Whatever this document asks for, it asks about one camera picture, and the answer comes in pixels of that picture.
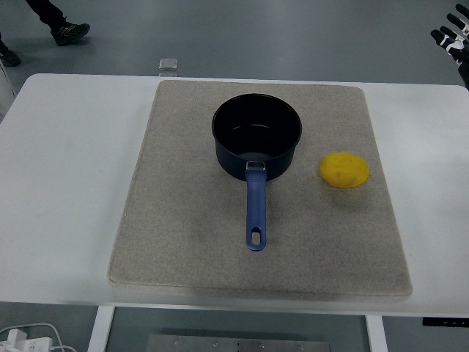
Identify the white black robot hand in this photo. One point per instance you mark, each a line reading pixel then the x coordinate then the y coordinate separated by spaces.
pixel 456 45

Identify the yellow potato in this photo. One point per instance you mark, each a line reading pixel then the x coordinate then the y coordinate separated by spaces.
pixel 343 170

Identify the black table control panel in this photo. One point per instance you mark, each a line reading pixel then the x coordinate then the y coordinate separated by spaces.
pixel 441 322

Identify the silver floor socket plate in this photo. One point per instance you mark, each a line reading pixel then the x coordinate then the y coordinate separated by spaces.
pixel 168 64

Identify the beige grey felt mat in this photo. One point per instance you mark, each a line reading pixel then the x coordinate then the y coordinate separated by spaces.
pixel 183 220

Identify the grey metal plate with screws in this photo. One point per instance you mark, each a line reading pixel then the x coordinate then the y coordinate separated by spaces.
pixel 238 344

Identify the person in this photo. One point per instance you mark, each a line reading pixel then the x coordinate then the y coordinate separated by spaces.
pixel 69 31

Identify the white table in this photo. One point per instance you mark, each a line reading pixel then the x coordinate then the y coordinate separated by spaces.
pixel 73 183

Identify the white power adapter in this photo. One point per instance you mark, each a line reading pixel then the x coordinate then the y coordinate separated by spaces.
pixel 25 342

